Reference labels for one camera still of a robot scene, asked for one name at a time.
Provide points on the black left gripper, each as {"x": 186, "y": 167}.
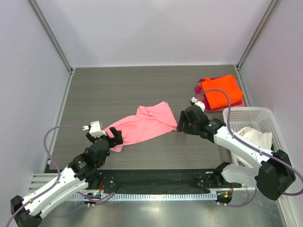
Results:
{"x": 114, "y": 141}

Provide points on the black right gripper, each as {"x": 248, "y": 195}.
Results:
{"x": 183, "y": 117}

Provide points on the pink t shirt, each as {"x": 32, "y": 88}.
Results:
{"x": 149, "y": 122}

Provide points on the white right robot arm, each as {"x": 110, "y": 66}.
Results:
{"x": 270, "y": 172}

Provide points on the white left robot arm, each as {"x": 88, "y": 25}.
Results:
{"x": 80, "y": 174}

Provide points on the salmon folded t shirt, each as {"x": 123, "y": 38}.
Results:
{"x": 202, "y": 98}

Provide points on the orange folded t shirt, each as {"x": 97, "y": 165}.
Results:
{"x": 222, "y": 91}

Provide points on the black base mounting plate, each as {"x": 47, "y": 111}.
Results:
{"x": 160, "y": 181}

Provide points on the white plastic laundry basket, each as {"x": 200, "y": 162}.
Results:
{"x": 260, "y": 123}

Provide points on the white t shirt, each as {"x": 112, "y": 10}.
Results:
{"x": 261, "y": 139}

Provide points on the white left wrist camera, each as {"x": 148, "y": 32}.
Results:
{"x": 95, "y": 129}

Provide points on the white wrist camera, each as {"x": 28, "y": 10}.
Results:
{"x": 95, "y": 129}
{"x": 196, "y": 102}

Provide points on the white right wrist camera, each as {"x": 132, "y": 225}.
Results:
{"x": 196, "y": 102}

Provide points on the white slotted cable duct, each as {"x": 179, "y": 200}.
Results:
{"x": 212, "y": 196}

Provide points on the right aluminium frame post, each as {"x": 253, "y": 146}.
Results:
{"x": 258, "y": 31}

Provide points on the aluminium frame post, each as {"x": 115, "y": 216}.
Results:
{"x": 42, "y": 20}
{"x": 258, "y": 31}

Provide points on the left aluminium frame post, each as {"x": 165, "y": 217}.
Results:
{"x": 42, "y": 20}

